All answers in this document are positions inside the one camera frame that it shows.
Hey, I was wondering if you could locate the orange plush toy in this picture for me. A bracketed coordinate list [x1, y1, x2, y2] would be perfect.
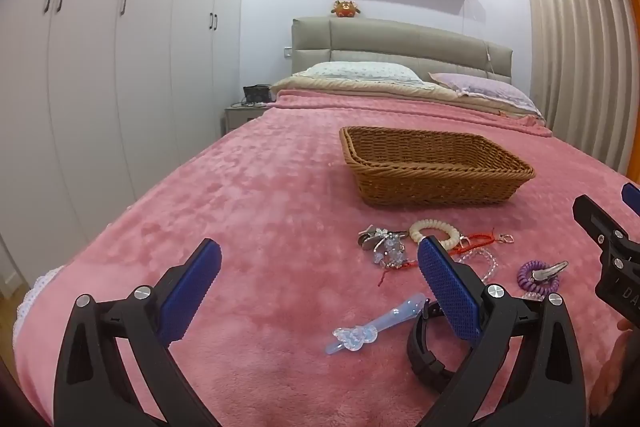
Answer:
[330, 0, 362, 18]

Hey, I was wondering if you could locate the beige curtain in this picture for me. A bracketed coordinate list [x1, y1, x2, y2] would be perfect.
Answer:
[520, 0, 637, 174]

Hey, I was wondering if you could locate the beige padded headboard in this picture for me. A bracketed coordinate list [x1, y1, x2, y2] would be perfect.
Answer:
[291, 17, 514, 84]

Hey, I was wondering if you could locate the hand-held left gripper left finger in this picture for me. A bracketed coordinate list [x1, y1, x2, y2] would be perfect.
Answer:
[53, 238, 223, 427]

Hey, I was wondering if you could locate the cream spiral coil bracelet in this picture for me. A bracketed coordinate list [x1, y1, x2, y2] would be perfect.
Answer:
[409, 218, 460, 253]

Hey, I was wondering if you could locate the silver duckbill hair clip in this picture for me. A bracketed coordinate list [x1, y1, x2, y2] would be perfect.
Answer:
[531, 261, 570, 283]

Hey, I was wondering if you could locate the white wardrobe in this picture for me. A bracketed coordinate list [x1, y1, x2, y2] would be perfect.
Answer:
[0, 0, 249, 290]

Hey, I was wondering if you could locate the black wristwatch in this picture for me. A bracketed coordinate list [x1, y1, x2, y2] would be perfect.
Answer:
[406, 299, 476, 394]

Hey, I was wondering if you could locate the purple spiral coil hair tie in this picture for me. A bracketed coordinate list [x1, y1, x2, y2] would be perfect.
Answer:
[517, 260, 557, 300]

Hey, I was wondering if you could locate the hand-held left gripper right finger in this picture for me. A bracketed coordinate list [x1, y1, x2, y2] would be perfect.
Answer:
[415, 235, 587, 427]

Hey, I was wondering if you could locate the brown wicker basket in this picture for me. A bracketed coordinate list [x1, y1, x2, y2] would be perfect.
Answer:
[339, 126, 536, 208]

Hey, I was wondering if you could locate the red braided string bracelet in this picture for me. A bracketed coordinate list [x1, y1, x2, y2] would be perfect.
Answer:
[377, 229, 516, 288]

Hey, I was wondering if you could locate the clear crystal flower hair clip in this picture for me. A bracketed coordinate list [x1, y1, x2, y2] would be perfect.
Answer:
[371, 241, 407, 269]

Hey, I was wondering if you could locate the silver butterfly hair clip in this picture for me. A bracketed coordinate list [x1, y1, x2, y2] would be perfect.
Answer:
[357, 225, 410, 253]

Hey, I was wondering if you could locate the clear crystal bead bracelet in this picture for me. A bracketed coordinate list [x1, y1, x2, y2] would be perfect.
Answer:
[455, 247, 499, 283]

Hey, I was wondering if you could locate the translucent blue bow hair clip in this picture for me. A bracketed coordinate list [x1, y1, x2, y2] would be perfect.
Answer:
[325, 298, 427, 354]

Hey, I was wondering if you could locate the person's right hand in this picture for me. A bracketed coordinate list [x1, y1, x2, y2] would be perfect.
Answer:
[597, 317, 640, 413]

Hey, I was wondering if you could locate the grey nightstand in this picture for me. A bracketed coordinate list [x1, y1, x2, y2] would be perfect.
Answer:
[223, 102, 271, 138]

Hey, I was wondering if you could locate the pink fleece blanket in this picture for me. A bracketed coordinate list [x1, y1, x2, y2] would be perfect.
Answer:
[14, 89, 640, 427]

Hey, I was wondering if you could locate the lilac floral pillow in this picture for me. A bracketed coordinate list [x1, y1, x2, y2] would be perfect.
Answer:
[429, 73, 543, 115]

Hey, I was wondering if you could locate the white floral pillow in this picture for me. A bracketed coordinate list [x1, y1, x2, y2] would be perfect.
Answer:
[292, 61, 423, 84]

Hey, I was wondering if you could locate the white lace bed sheet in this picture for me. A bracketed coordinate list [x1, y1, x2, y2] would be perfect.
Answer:
[12, 264, 67, 344]

